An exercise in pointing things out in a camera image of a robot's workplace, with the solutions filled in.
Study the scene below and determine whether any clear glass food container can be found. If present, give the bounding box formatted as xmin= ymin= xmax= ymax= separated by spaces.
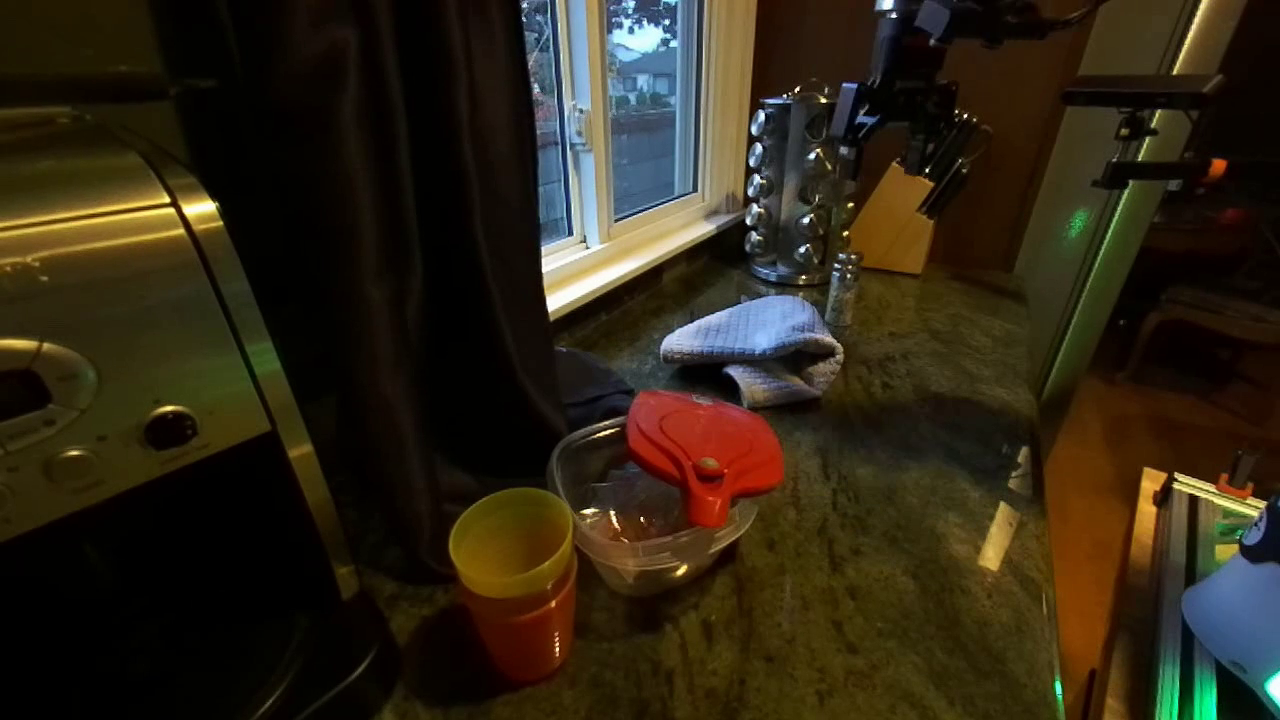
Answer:
xmin=542 ymin=412 xmax=773 ymax=600

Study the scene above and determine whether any orange plastic cup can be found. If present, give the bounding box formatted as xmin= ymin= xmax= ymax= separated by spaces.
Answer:
xmin=455 ymin=556 xmax=585 ymax=693

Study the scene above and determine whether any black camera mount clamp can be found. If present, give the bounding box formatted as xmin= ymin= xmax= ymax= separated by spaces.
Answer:
xmin=1061 ymin=71 xmax=1233 ymax=191

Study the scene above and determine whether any dark folded cloth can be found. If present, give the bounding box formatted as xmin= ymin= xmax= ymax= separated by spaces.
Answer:
xmin=551 ymin=338 xmax=639 ymax=432

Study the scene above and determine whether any aluminium mounting rail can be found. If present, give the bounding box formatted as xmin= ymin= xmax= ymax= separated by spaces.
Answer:
xmin=1146 ymin=465 xmax=1273 ymax=720

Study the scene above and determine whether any red plastic lid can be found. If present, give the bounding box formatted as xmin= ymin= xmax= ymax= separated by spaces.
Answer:
xmin=620 ymin=387 xmax=791 ymax=531

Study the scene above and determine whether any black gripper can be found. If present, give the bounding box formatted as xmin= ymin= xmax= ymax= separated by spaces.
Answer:
xmin=832 ymin=0 xmax=968 ymax=153

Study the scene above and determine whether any silver spice rack stand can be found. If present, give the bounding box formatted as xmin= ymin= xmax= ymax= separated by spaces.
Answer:
xmin=735 ymin=79 xmax=868 ymax=293

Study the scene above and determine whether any folded white waffle towel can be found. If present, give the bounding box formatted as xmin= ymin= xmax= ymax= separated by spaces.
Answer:
xmin=656 ymin=293 xmax=849 ymax=412

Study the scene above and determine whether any wooden base board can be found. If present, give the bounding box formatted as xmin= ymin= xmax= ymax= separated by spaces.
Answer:
xmin=1093 ymin=465 xmax=1175 ymax=720

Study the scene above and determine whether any dark curtain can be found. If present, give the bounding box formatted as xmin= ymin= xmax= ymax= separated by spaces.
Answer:
xmin=142 ymin=0 xmax=571 ymax=588

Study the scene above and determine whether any silver black coffee maker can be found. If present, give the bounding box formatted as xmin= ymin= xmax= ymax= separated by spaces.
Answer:
xmin=0 ymin=112 xmax=400 ymax=720

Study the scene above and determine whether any yellow plastic cup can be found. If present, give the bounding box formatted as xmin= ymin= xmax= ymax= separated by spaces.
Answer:
xmin=442 ymin=484 xmax=579 ymax=600

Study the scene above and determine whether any wooden knife block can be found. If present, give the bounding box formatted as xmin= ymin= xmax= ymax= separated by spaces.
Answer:
xmin=845 ymin=156 xmax=941 ymax=278

